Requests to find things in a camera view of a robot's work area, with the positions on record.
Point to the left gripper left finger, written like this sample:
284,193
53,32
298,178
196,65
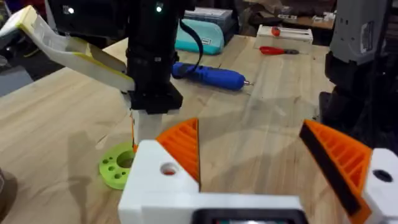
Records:
152,183

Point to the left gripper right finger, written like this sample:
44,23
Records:
348,155

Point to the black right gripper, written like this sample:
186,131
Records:
152,62

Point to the blue electric screwdriver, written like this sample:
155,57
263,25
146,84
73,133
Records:
211,76

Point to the green disc with holes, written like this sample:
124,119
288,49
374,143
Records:
113,169

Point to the teal zip case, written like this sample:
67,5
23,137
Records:
203,37

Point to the grey tool box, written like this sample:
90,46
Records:
211,15

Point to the white box with red tool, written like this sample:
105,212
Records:
289,33

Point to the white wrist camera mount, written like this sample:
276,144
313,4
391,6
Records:
71,53

